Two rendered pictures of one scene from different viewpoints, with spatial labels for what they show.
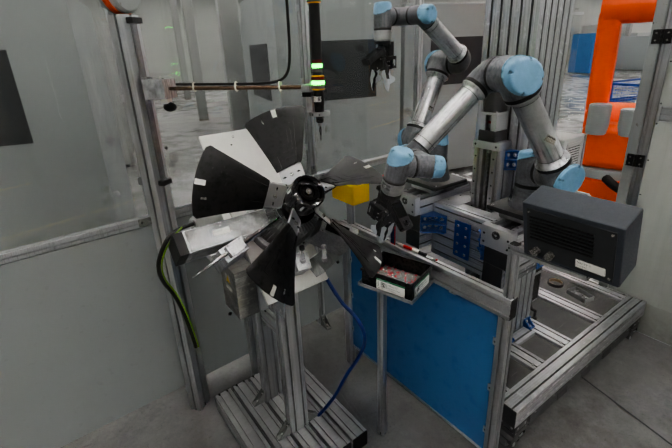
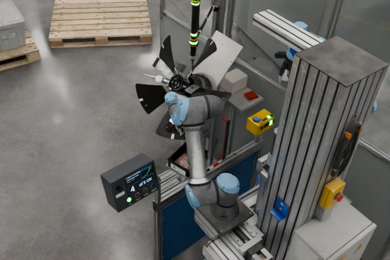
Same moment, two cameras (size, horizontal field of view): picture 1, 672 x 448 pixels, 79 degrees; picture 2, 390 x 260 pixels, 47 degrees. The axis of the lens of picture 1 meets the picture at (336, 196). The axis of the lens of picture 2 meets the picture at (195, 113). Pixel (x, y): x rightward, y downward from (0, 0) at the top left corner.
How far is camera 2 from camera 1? 282 cm
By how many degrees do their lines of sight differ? 74
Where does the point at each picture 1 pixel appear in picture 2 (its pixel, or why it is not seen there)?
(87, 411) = not seen: hidden behind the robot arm
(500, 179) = (260, 197)
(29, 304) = (184, 48)
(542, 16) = (285, 114)
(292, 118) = (209, 51)
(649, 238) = not seen: outside the picture
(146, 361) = not seen: hidden behind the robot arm
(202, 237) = (161, 66)
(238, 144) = (224, 46)
